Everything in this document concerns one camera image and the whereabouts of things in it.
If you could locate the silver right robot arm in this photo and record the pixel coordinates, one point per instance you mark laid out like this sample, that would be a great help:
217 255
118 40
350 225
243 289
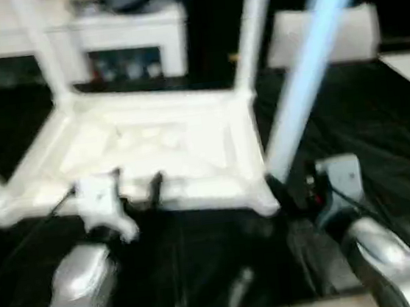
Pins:
379 252

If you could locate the black cabinet with gold label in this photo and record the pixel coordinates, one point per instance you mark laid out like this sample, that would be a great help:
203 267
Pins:
209 30

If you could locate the white cabinet with glass doors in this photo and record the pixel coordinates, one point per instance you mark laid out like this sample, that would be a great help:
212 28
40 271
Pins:
127 25

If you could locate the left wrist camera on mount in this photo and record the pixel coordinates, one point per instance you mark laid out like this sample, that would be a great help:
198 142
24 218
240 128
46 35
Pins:
99 199

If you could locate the white plastic table top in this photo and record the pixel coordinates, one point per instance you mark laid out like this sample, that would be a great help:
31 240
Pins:
151 137

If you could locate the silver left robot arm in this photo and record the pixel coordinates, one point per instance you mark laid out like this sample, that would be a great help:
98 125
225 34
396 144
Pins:
75 279

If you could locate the black work mat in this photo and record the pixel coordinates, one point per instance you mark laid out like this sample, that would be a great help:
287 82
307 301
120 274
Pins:
372 123

